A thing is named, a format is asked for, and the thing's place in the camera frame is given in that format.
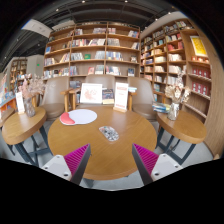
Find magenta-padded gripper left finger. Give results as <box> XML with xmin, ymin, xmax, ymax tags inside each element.
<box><xmin>41</xmin><ymin>143</ymin><xmax>92</xmax><ymax>186</ymax></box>

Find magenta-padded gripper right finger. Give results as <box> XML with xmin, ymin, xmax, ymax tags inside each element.
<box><xmin>131</xmin><ymin>143</ymin><xmax>184</xmax><ymax>186</ymax></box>

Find beige wooden armchair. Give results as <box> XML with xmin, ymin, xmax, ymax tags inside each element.
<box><xmin>68</xmin><ymin>74</ymin><xmax>138</xmax><ymax>113</ymax></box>
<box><xmin>127</xmin><ymin>76</ymin><xmax>159</xmax><ymax>122</ymax></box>
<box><xmin>39</xmin><ymin>76</ymin><xmax>73</xmax><ymax>121</ymax></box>

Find orange book display counter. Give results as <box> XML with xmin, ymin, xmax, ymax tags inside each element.
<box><xmin>0</xmin><ymin>96</ymin><xmax>18</xmax><ymax>113</ymax></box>

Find stack of books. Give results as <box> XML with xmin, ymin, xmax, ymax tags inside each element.
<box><xmin>152</xmin><ymin>101</ymin><xmax>172</xmax><ymax>114</ymax></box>

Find white red sign wooden base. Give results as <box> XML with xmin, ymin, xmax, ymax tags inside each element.
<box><xmin>113</xmin><ymin>81</ymin><xmax>130</xmax><ymax>113</ymax></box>

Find small white table sign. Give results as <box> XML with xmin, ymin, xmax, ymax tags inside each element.
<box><xmin>14</xmin><ymin>91</ymin><xmax>26</xmax><ymax>115</ymax></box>

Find dark cover book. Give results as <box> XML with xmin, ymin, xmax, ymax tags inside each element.
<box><xmin>101</xmin><ymin>88</ymin><xmax>115</xmax><ymax>106</ymax></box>

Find white framed picture card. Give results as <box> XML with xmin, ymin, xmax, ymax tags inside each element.
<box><xmin>79</xmin><ymin>82</ymin><xmax>104</xmax><ymax>105</ymax></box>

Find glass vase beige dried flowers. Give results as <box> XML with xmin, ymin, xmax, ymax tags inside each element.
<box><xmin>164</xmin><ymin>71</ymin><xmax>192</xmax><ymax>122</ymax></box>

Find glass vase pink dried flowers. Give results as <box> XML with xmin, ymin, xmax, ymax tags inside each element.
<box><xmin>18</xmin><ymin>73</ymin><xmax>46</xmax><ymax>118</ymax></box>

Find wide wooden bookshelf unit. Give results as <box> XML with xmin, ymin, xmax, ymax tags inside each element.
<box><xmin>43</xmin><ymin>21</ymin><xmax>142</xmax><ymax>81</ymax></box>

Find ceiling spot lights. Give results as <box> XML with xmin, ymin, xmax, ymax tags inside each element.
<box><xmin>54</xmin><ymin>0</ymin><xmax>130</xmax><ymax>13</ymax></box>

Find white mouse pad red rest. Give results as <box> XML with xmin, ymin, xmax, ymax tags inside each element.
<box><xmin>59</xmin><ymin>108</ymin><xmax>98</xmax><ymax>126</ymax></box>

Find transparent computer mouse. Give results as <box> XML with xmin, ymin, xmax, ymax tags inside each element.
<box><xmin>98</xmin><ymin>125</ymin><xmax>120</xmax><ymax>142</ymax></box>

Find round wooden side table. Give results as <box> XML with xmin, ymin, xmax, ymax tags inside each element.
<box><xmin>0</xmin><ymin>107</ymin><xmax>16</xmax><ymax>128</ymax></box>
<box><xmin>155</xmin><ymin>110</ymin><xmax>208</xmax><ymax>166</ymax></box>
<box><xmin>1</xmin><ymin>106</ymin><xmax>51</xmax><ymax>166</ymax></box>

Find small distant bookshelf unit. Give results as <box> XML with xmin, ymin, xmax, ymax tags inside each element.
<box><xmin>9</xmin><ymin>57</ymin><xmax>29</xmax><ymax>93</ymax></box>

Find curved wooden bookshelf unit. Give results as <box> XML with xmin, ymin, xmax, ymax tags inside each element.
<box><xmin>139</xmin><ymin>18</ymin><xmax>224</xmax><ymax>158</ymax></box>

